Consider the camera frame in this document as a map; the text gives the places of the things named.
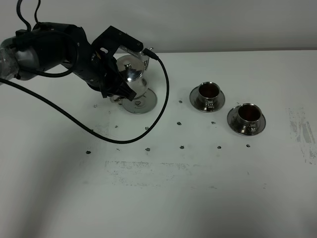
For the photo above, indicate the stainless steel teapot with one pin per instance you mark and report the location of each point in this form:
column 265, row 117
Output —
column 133, row 69

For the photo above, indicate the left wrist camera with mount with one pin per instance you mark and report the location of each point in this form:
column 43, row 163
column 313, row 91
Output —
column 113, row 39

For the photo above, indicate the front stainless steel teacup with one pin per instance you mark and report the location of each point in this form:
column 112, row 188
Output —
column 249, row 116

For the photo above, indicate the stainless steel teacup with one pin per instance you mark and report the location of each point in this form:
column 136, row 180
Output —
column 249, row 116
column 208, row 97

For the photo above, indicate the front stainless steel saucer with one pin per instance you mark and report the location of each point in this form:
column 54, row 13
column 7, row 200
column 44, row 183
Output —
column 240, row 129

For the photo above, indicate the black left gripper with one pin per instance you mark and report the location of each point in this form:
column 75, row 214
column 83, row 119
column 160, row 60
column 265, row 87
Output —
column 56, row 50

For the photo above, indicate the rear stainless steel teacup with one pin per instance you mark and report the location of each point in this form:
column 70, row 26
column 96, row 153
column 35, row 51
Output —
column 208, row 97

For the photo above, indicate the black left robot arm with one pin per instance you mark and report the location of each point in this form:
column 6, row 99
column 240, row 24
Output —
column 57, row 50

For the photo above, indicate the round steel teapot coaster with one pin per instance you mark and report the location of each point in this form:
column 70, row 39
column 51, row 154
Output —
column 141, row 105

